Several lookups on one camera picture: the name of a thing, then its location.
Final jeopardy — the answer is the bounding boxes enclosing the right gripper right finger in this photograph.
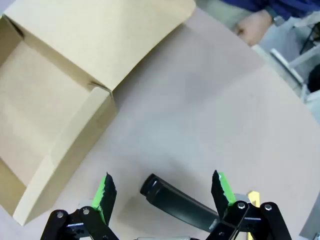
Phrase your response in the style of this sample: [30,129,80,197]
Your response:
[206,169,293,240]

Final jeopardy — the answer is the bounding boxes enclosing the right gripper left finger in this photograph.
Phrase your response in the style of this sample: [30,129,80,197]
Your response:
[41,171,118,240]

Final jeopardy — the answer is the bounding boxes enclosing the yellow utility knife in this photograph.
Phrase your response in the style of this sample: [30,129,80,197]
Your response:
[246,190,262,209]

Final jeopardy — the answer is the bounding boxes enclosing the brown cardboard box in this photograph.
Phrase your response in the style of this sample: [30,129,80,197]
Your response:
[0,0,197,226]

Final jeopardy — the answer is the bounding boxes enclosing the person's left hand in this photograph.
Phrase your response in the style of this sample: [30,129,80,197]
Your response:
[234,9,275,47]

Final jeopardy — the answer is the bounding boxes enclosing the black stapler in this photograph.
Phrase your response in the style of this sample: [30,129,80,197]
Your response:
[139,173,221,233]

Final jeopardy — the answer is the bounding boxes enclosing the white side table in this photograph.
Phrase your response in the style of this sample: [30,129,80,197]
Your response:
[269,14,320,102]

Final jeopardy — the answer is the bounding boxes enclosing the grey wrist watch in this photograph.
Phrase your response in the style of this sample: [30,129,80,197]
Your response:
[265,6,284,26]

